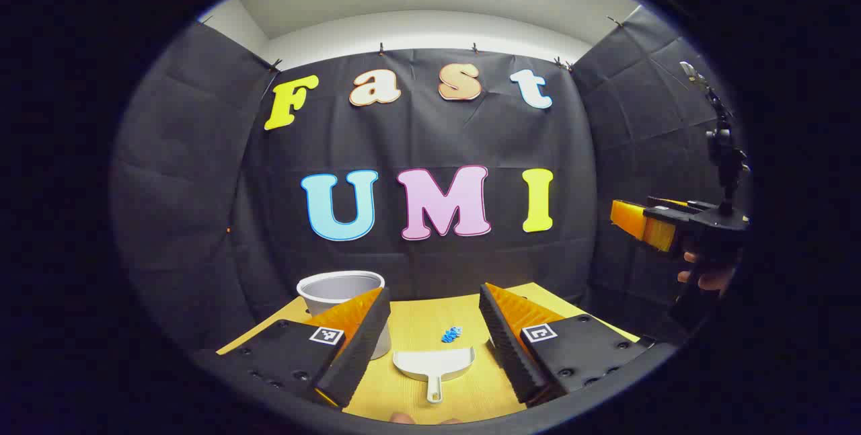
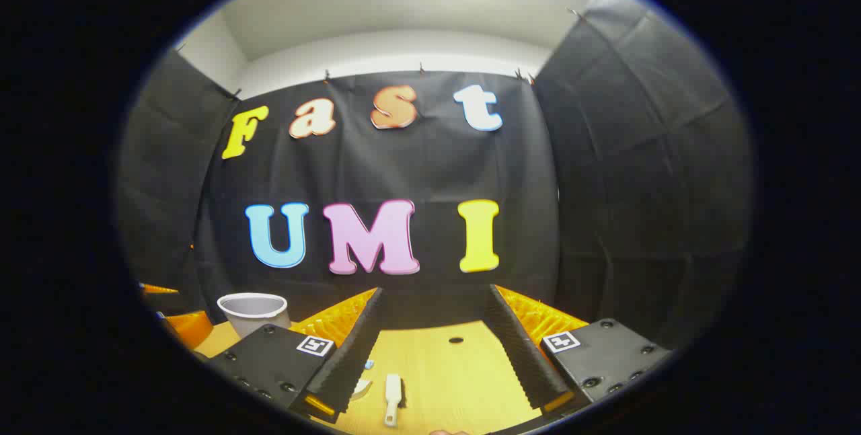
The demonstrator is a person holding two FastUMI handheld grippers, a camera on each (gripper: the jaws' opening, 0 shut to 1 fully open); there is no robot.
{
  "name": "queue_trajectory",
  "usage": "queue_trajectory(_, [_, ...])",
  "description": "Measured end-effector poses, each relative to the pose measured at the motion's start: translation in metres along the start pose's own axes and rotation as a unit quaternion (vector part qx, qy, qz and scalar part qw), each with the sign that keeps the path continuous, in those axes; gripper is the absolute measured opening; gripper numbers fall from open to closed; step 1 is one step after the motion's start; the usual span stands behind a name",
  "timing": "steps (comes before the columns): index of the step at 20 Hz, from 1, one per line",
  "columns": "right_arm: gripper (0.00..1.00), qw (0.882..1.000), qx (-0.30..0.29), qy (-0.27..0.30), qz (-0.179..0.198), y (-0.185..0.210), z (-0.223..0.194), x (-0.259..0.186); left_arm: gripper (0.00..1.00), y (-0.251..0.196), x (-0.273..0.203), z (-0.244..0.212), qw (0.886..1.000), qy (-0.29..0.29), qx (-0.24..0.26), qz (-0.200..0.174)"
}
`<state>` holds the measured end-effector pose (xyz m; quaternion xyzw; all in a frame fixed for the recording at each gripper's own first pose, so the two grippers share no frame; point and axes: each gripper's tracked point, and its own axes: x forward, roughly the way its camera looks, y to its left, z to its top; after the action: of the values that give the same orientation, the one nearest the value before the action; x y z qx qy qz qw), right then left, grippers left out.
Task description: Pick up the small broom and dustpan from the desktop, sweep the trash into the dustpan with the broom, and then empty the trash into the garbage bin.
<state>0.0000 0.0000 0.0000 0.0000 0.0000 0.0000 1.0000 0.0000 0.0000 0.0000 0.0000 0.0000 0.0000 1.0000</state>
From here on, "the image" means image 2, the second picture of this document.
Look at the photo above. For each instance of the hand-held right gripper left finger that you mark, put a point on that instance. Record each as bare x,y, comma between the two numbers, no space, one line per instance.
350,361

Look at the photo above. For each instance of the white ribbed garbage bin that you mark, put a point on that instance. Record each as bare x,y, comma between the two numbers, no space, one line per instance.
254,314

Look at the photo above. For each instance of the small white broom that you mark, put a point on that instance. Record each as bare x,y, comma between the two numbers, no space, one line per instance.
392,398

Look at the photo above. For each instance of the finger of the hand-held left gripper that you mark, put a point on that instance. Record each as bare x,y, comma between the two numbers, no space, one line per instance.
192,329
158,289

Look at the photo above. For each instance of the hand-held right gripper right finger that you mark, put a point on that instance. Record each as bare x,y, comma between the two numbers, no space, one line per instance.
525,361

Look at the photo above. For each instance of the white dustpan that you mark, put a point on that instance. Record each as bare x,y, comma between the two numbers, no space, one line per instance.
360,389

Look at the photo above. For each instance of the yellow wooden desktop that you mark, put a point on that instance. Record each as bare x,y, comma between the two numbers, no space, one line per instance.
444,381

